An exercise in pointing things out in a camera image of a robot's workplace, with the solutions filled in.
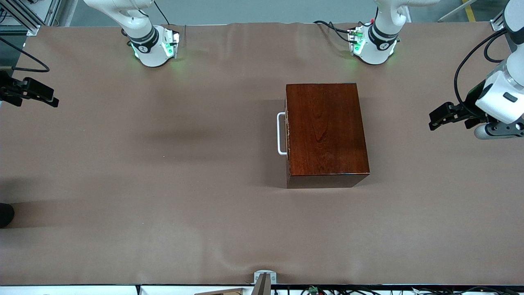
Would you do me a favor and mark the dark wooden cabinet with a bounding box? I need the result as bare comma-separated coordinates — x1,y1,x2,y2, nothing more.
285,83,370,189

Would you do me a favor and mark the black round object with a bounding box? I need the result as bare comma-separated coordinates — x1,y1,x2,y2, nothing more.
0,202,15,229

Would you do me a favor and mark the grey stand post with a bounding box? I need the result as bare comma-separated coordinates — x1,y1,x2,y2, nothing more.
251,273,272,295

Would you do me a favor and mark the aluminium frame profile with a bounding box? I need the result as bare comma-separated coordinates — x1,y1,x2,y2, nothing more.
0,0,41,36
41,0,78,27
490,10,508,32

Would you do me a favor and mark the small metal bracket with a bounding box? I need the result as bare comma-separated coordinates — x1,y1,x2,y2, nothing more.
254,270,277,284

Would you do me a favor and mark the brown table cloth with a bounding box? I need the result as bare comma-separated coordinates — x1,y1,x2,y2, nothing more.
0,23,524,286

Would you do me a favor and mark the brown board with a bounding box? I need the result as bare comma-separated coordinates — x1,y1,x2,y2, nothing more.
194,288,246,295

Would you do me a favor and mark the wooden drawer with white handle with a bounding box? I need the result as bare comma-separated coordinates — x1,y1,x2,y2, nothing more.
277,96,291,175

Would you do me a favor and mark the black base power cable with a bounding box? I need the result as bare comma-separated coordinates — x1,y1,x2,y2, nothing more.
313,20,361,43

